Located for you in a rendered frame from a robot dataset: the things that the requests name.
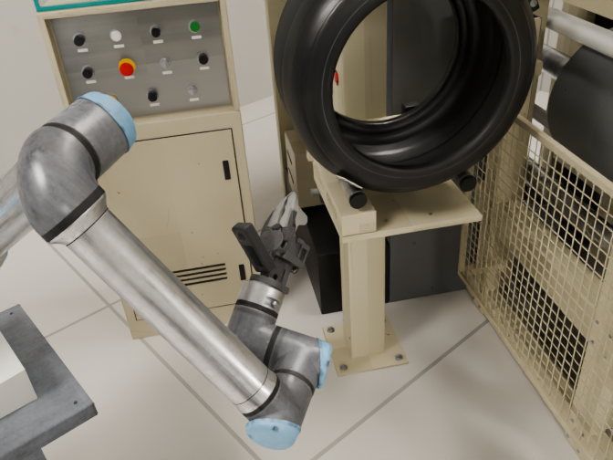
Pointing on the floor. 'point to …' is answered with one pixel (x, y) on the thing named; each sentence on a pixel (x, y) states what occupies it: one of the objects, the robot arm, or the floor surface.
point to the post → (363, 332)
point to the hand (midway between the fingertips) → (290, 195)
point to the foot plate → (341, 359)
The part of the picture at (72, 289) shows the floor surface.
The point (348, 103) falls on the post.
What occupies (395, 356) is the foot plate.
